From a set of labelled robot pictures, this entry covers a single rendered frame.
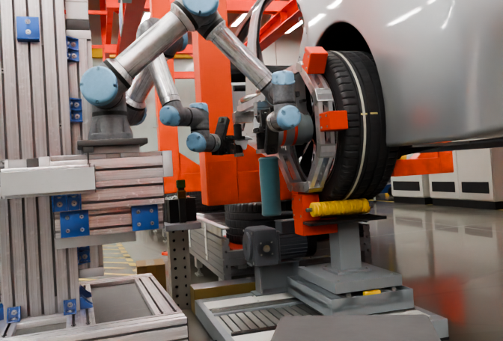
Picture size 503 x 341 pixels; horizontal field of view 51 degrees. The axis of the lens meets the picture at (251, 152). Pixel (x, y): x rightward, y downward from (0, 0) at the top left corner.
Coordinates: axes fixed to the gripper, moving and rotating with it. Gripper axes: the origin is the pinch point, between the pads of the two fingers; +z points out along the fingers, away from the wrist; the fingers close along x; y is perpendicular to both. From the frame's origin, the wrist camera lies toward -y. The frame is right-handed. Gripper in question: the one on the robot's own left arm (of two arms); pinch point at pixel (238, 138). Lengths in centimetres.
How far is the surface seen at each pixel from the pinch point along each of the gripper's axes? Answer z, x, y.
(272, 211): 1.3, 14.0, 32.9
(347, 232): 13, 44, 43
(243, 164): 28.4, -14.2, 11.3
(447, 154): 350, 37, 13
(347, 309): -7, 48, 71
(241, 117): -0.7, 2.7, -9.4
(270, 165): 1.6, 14.5, 13.0
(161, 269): 33, -75, 68
